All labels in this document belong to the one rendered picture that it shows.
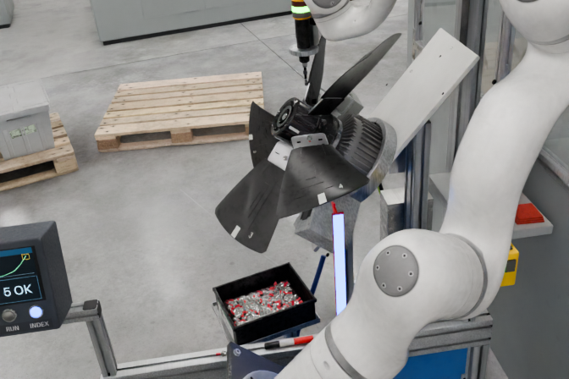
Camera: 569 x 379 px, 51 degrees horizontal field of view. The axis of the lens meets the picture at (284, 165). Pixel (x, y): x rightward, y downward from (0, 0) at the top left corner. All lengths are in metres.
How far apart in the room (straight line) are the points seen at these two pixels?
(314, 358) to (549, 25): 0.55
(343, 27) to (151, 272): 2.21
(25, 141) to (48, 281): 3.09
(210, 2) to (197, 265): 4.42
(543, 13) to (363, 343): 0.49
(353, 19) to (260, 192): 0.66
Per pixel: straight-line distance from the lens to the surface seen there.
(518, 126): 0.83
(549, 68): 0.90
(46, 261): 1.23
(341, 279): 1.34
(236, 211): 1.65
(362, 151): 1.59
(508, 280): 1.40
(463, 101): 2.07
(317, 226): 1.53
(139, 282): 3.10
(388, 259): 0.78
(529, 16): 0.80
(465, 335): 1.52
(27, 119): 4.22
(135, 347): 2.77
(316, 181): 1.38
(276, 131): 1.58
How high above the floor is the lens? 1.88
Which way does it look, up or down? 29 degrees down
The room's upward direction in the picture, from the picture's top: 5 degrees counter-clockwise
